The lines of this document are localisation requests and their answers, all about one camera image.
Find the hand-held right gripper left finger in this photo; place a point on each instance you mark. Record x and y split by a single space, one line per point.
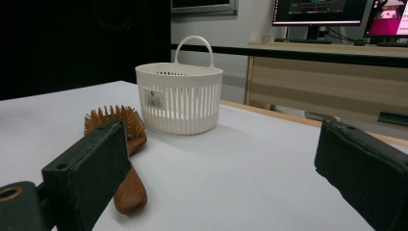
86 166

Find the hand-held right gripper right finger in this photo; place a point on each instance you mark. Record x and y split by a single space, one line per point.
369 166

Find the brown wooden hairbrush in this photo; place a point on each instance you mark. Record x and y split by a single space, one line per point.
131 192

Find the white slotted plastic basket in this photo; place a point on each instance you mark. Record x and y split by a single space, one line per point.
179 80

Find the wooden desk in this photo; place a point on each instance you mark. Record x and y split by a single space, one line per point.
320 86

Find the black curtain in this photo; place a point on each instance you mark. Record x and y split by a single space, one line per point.
80 41

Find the black keyboard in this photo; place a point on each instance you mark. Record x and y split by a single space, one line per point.
301 41

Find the computer monitor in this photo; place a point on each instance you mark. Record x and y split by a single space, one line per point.
320 11
388 22

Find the grey framed screen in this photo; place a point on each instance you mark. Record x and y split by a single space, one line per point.
205 6

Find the black frame bar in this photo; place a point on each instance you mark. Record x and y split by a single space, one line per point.
288 54

